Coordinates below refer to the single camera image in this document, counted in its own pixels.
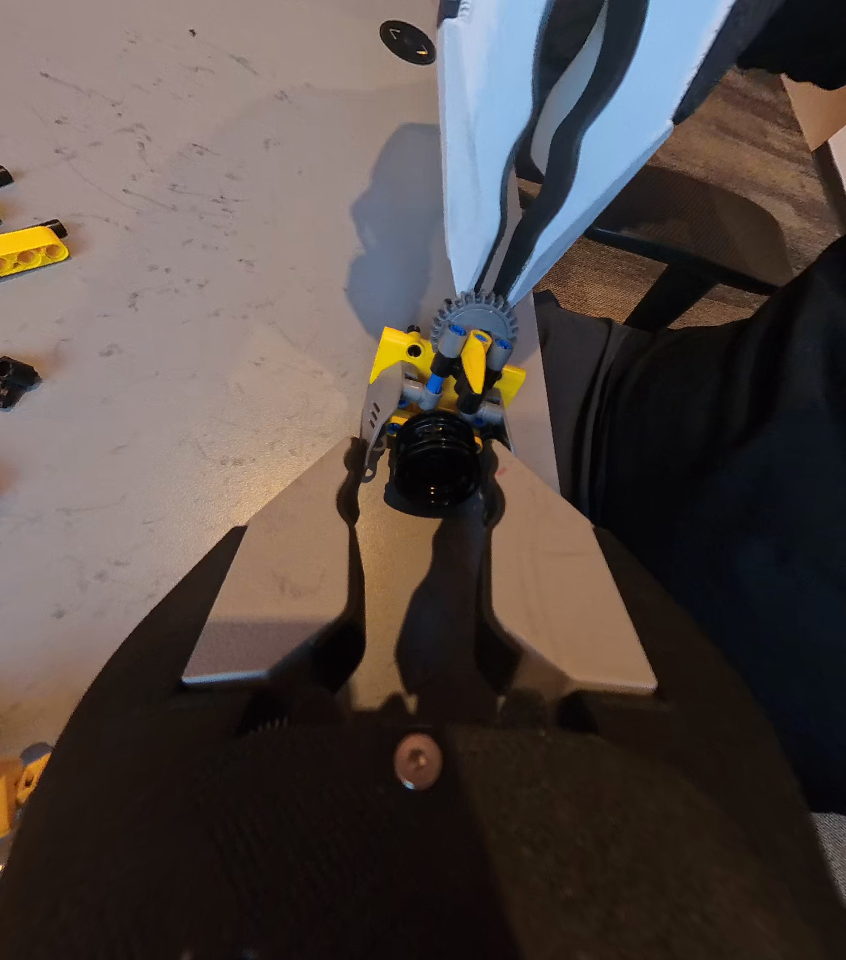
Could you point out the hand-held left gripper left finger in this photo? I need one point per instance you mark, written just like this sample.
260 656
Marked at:
273 592

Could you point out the small black connector brick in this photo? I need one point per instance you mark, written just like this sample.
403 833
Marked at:
9 375

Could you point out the small yellow grey brick assembly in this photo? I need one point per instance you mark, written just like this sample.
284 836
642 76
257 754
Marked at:
430 457

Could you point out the black round desk grommet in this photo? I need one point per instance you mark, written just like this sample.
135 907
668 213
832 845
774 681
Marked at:
408 43

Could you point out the person's right forearm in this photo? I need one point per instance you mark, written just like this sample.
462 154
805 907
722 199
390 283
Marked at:
835 37

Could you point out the grey gear brick assembly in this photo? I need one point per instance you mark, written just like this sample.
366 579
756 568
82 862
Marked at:
474 341

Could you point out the cluster of long yellow beams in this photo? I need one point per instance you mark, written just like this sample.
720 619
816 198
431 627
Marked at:
3 255

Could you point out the black office chair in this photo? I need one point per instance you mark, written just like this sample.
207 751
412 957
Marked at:
693 225

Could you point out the person's legs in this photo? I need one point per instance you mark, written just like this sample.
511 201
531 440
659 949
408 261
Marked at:
730 487

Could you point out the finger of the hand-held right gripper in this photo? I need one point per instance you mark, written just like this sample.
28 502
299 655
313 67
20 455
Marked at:
479 135
618 112

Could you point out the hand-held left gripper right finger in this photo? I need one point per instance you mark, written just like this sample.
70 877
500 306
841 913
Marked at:
565 600

